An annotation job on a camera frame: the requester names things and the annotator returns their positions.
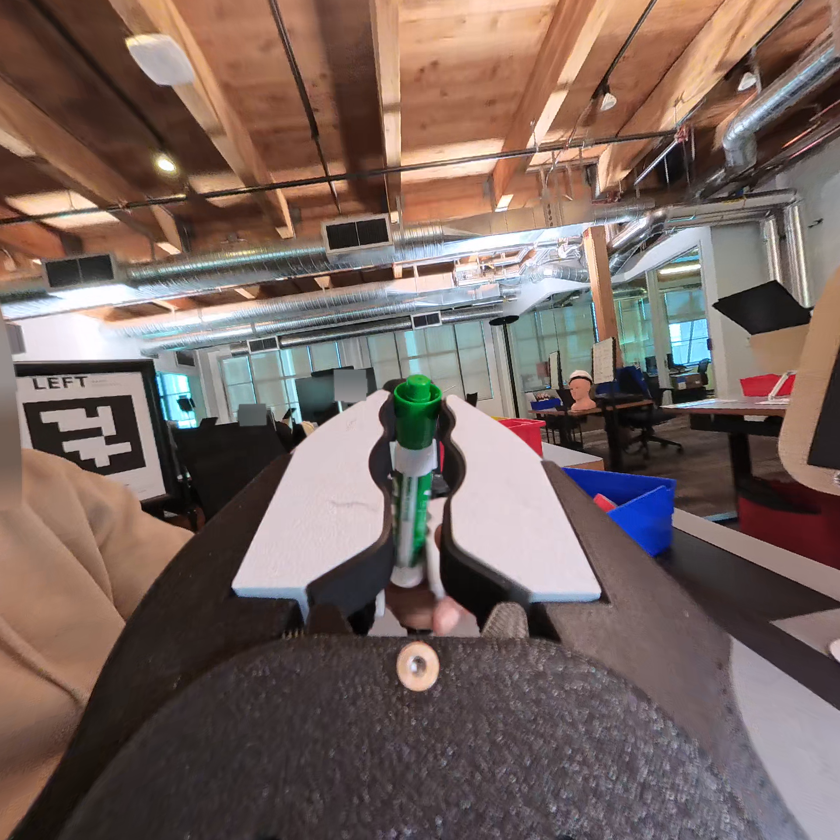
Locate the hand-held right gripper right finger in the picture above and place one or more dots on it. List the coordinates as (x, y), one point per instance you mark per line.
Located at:
(518, 512)

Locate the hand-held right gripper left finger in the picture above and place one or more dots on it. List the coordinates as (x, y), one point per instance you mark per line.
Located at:
(315, 512)

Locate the blue plastic bin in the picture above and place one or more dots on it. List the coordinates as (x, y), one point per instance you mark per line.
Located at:
(643, 518)

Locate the green marker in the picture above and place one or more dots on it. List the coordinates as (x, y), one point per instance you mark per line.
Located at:
(413, 420)

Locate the person's left hand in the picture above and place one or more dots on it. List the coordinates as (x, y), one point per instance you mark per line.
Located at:
(447, 617)

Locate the red plastic bin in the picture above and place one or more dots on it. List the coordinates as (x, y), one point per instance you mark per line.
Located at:
(525, 433)
(754, 385)

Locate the wooden office desk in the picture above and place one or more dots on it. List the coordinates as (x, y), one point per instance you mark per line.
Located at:
(722, 405)
(590, 408)

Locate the mannequin head with cap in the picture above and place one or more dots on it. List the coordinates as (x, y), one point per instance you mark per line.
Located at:
(581, 394)

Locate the black office chair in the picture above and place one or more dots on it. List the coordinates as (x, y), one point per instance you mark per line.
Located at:
(640, 394)

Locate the left tag board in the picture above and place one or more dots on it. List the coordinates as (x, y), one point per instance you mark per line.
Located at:
(131, 472)

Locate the black floor lamp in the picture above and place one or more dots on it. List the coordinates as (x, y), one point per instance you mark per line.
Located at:
(504, 320)

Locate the person's beige sweatshirt torso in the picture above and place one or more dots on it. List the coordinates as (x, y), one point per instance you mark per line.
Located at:
(59, 590)

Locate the black ceiling vent grille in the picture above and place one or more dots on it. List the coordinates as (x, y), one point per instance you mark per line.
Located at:
(79, 271)
(358, 233)

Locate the wood-edged black board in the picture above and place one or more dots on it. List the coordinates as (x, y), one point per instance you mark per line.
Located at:
(804, 407)

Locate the black panel on cardboard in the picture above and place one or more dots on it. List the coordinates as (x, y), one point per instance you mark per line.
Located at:
(761, 305)

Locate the white ceiling device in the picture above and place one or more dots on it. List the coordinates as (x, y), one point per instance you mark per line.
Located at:
(161, 59)

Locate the silver spiral air duct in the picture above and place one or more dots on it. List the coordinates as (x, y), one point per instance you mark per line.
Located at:
(741, 131)
(262, 259)

